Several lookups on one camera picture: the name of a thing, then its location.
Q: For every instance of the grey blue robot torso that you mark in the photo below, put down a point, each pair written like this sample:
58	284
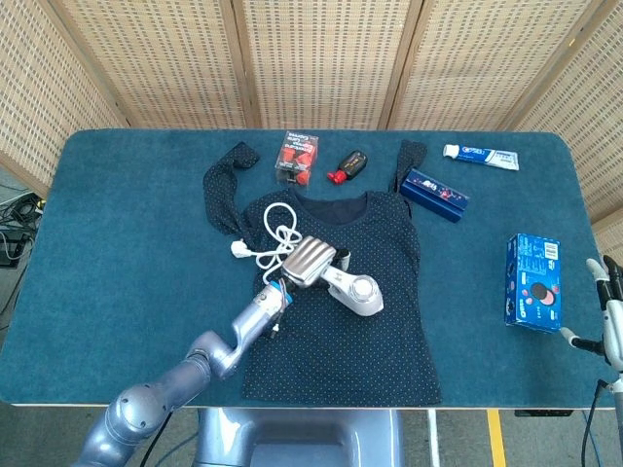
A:
302	438

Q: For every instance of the blue Oreo cookie box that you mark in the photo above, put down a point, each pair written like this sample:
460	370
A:
533	282

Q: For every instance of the long dark blue box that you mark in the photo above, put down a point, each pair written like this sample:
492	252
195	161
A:
433	194

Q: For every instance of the white table leg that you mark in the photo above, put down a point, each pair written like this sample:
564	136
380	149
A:
433	438

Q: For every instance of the white and blue toothpaste tube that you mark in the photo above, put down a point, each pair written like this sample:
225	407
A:
482	155

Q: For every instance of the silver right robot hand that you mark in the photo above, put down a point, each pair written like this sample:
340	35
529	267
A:
612	311

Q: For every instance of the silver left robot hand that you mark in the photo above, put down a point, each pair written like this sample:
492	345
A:
309	262

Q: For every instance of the black box under table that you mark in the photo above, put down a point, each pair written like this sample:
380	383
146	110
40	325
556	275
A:
542	413

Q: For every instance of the navy dotted shirt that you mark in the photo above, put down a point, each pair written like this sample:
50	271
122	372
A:
340	350

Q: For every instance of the teal felt table cover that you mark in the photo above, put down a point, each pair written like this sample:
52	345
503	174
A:
121	243

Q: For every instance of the black bottle with red cap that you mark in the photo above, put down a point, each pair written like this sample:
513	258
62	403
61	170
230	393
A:
353	163

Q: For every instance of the clear box of red capsules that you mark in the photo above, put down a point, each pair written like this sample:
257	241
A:
298	155

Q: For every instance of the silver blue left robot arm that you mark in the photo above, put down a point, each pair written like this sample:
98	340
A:
214	355

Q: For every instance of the black floor power strip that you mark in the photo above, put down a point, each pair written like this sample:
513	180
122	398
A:
12	250

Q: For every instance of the woven rattan folding screen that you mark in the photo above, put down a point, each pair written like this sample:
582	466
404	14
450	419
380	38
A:
321	58

